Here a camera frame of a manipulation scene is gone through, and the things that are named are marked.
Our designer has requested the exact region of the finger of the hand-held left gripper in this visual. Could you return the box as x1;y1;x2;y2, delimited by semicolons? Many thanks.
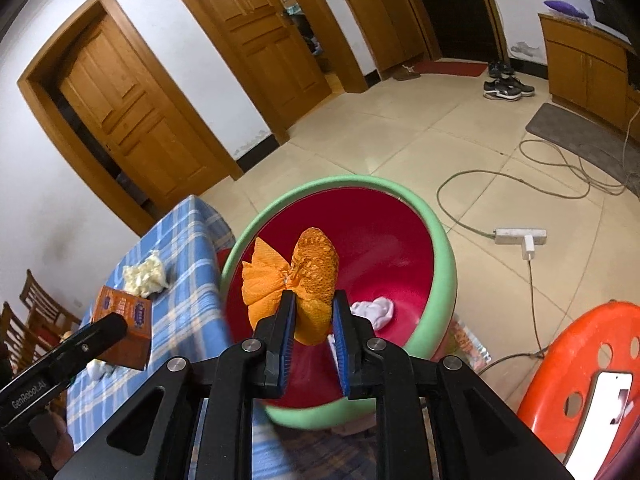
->
0;312;129;429

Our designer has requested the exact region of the orange cloth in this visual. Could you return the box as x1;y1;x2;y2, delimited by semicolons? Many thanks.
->
241;227;339;347

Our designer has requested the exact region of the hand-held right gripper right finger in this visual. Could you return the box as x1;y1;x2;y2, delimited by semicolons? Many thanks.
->
332;290;573;480

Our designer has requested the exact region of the black white-soled sneaker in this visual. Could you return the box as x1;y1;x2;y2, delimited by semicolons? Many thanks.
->
483;80;522;101
502;77;536;97

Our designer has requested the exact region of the open wooden door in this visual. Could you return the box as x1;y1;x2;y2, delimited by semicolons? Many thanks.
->
155;0;368;146

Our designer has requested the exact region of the low wooden wall cabinet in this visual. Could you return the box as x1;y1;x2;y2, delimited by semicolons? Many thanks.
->
345;0;441;81

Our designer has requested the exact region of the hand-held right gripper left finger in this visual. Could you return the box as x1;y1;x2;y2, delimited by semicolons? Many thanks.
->
52;290;298;480

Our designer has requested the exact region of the small orange cardboard box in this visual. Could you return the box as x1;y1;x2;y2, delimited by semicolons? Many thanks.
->
92;285;153;372

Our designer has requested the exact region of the white cloth wad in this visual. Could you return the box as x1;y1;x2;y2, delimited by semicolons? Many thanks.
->
349;296;396;333

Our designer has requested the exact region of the red doormat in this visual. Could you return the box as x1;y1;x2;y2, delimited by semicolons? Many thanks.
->
415;60;488;76

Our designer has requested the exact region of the purple cushion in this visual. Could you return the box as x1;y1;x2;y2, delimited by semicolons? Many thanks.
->
543;0;589;21

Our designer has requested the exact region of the shiny foil snack bag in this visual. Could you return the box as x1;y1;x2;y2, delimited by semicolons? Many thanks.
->
442;314;493;376

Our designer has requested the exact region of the white charger cable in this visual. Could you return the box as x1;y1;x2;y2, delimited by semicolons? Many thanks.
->
477;257;548;376

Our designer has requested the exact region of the white power strip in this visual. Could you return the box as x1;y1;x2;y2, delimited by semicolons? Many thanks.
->
494;227;548;246

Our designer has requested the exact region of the grey floor mat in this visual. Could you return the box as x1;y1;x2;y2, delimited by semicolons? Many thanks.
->
525;102;640;183

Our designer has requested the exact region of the wooden sideboard cabinet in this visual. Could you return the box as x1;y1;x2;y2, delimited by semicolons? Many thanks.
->
537;10;640;132

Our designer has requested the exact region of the black television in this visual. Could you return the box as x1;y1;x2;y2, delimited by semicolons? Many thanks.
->
589;0;640;92

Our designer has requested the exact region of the white phone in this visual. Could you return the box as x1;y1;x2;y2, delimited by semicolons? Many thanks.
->
560;370;634;467

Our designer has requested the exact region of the orange plastic stool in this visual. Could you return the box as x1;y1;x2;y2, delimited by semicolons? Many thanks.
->
515;300;640;480

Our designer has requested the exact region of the dark entrance door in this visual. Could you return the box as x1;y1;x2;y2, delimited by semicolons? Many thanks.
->
390;0;507;63

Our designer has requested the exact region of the blue plaid blanket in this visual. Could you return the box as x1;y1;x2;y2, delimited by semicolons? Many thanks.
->
65;194;381;480

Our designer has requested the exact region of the crumpled white tissue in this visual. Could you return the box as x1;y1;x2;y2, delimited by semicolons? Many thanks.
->
122;250;171;298

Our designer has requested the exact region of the grey floor cable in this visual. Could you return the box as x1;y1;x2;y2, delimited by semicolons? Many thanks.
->
436;139;632;241

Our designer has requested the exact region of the red basin with green rim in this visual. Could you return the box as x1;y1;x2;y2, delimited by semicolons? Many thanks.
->
220;175;458;431

